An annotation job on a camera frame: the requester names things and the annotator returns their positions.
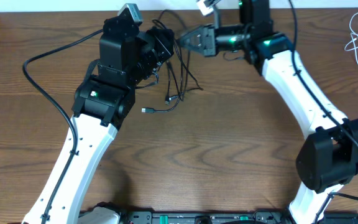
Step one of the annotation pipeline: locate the black usb cable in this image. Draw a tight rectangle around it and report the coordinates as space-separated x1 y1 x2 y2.
140 9 204 114

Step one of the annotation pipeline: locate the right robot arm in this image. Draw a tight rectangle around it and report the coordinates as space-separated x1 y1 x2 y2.
179 1 358 223

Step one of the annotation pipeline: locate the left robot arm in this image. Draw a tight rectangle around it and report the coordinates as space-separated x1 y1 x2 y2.
23 16 175 223

